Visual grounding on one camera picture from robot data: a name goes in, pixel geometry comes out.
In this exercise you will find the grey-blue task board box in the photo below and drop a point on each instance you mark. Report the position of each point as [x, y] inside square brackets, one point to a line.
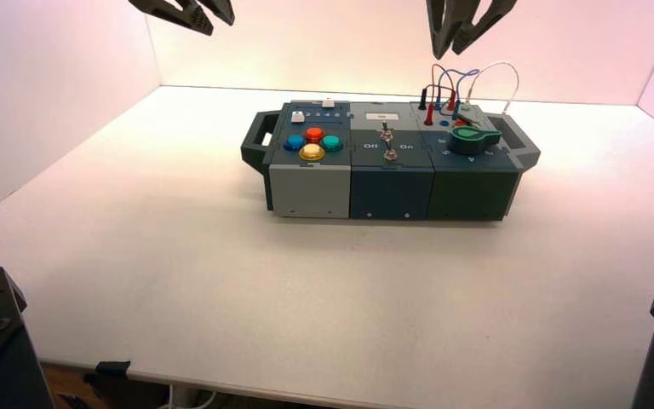
[389, 192]

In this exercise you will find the blue round push button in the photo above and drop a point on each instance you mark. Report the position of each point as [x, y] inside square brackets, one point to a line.
[294, 142]

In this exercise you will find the red round push button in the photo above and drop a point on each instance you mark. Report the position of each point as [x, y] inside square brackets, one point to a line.
[314, 134]

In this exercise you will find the yellow round push button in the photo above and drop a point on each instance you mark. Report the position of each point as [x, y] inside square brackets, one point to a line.
[312, 152]

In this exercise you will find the green round push button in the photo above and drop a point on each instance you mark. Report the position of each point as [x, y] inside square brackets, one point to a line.
[331, 143]

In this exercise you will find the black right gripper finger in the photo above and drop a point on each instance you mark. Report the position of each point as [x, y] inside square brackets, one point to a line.
[485, 20]
[444, 22]

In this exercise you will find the white label plate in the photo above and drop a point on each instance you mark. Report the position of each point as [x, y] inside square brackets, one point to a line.
[382, 116]

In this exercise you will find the black table clamp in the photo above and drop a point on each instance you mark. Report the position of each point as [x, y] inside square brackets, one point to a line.
[112, 368]

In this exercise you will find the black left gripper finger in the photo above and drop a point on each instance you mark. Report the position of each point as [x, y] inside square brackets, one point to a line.
[177, 14]
[221, 10]

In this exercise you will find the dark green rotary knob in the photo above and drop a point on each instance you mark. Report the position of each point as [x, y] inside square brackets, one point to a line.
[471, 141]

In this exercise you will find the white square key cap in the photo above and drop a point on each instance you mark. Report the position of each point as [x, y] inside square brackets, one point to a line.
[297, 117]
[327, 103]

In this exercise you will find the metal toggle switch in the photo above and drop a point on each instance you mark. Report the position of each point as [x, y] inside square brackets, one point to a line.
[388, 154]
[384, 134]

